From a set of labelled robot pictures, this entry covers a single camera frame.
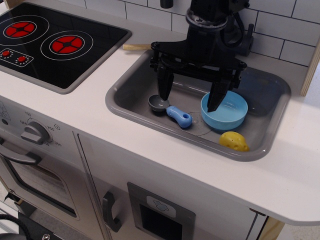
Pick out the grey oven knob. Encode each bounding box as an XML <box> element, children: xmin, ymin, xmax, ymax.
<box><xmin>20</xmin><ymin>121</ymin><xmax>51</xmax><ymax>145</ymax></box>

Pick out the grey sink basin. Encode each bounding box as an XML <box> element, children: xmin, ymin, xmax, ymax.
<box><xmin>105</xmin><ymin>51</ymin><xmax>291</xmax><ymax>162</ymax></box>

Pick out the wooden side panel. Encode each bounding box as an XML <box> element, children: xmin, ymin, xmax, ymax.
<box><xmin>299</xmin><ymin>39</ymin><xmax>320</xmax><ymax>97</ymax></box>

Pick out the grey spoon with blue handle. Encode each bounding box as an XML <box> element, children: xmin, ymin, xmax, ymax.
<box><xmin>148</xmin><ymin>95</ymin><xmax>193</xmax><ymax>129</ymax></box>

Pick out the black toy stovetop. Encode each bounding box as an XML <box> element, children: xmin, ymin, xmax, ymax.
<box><xmin>0</xmin><ymin>2</ymin><xmax>132</xmax><ymax>95</ymax></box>

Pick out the black cable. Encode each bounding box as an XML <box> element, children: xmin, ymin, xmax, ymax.
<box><xmin>0</xmin><ymin>213</ymin><xmax>31</xmax><ymax>240</ymax></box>

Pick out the grey oven door handle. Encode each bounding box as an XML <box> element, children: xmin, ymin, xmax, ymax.
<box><xmin>0</xmin><ymin>138</ymin><xmax>42</xmax><ymax>166</ymax></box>

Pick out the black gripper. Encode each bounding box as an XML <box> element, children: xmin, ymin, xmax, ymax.
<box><xmin>150</xmin><ymin>27</ymin><xmax>247</xmax><ymax>113</ymax></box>

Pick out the black hanging cylinder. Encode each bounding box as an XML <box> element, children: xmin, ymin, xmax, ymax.
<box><xmin>160</xmin><ymin>0</ymin><xmax>174</xmax><ymax>9</ymax></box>

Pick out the light blue bowl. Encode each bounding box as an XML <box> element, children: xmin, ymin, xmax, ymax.
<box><xmin>200</xmin><ymin>91</ymin><xmax>248</xmax><ymax>131</ymax></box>

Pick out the grey dishwasher panel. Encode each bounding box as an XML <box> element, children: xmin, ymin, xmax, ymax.
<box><xmin>127</xmin><ymin>182</ymin><xmax>196</xmax><ymax>240</ymax></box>

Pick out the oven door window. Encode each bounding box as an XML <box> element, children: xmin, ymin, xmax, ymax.
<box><xmin>6</xmin><ymin>160</ymin><xmax>77</xmax><ymax>218</ymax></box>

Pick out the yellow toy cheese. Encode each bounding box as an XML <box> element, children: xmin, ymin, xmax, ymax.
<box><xmin>218</xmin><ymin>131</ymin><xmax>250</xmax><ymax>152</ymax></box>

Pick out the grey cabinet door handle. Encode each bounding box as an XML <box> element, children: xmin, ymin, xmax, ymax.
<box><xmin>102</xmin><ymin>191</ymin><xmax>122</xmax><ymax>233</ymax></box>

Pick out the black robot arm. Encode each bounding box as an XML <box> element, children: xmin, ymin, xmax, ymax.
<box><xmin>150</xmin><ymin>0</ymin><xmax>254</xmax><ymax>112</ymax></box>

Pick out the wooden spatula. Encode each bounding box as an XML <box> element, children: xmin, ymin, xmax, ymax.
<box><xmin>122</xmin><ymin>44</ymin><xmax>152</xmax><ymax>51</ymax></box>

